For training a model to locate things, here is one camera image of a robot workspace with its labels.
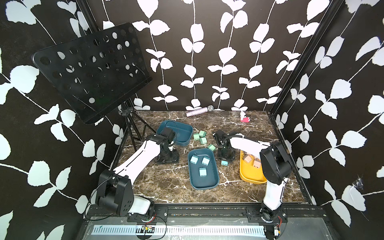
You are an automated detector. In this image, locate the mint green plug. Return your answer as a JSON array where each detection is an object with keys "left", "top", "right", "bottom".
[
  {"left": 199, "top": 131, "right": 207, "bottom": 138},
  {"left": 193, "top": 134, "right": 201, "bottom": 141},
  {"left": 200, "top": 137, "right": 207, "bottom": 145},
  {"left": 208, "top": 144, "right": 216, "bottom": 151}
]

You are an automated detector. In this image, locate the beige plug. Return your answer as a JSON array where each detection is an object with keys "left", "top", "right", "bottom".
[
  {"left": 253, "top": 159, "right": 262, "bottom": 169},
  {"left": 243, "top": 154, "right": 254, "bottom": 163}
]

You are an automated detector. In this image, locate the teal storage box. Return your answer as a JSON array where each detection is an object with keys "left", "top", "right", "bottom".
[
  {"left": 156, "top": 120, "right": 194, "bottom": 147},
  {"left": 188, "top": 148, "right": 220, "bottom": 190}
]

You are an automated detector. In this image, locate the yellow storage box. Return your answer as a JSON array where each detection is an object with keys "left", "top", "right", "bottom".
[{"left": 240, "top": 151, "right": 267, "bottom": 185}]

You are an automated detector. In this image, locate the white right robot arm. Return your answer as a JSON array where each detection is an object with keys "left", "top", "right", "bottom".
[{"left": 213, "top": 130, "right": 292, "bottom": 211}]

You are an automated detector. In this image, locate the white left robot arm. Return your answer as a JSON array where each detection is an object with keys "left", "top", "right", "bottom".
[{"left": 95, "top": 127, "right": 179, "bottom": 217}]

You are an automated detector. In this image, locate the pink white small box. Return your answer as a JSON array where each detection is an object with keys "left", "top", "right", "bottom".
[{"left": 240, "top": 111, "right": 250, "bottom": 123}]

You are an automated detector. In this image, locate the black music stand tripod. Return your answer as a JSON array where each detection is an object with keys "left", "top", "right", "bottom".
[{"left": 121, "top": 102, "right": 156, "bottom": 151}]

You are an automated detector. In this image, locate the black perforated music stand desk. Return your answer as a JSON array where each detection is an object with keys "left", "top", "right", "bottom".
[{"left": 32, "top": 23, "right": 152, "bottom": 125}]

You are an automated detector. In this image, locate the black front rail frame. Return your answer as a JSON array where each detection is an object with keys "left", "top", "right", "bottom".
[{"left": 77, "top": 203, "right": 340, "bottom": 240}]

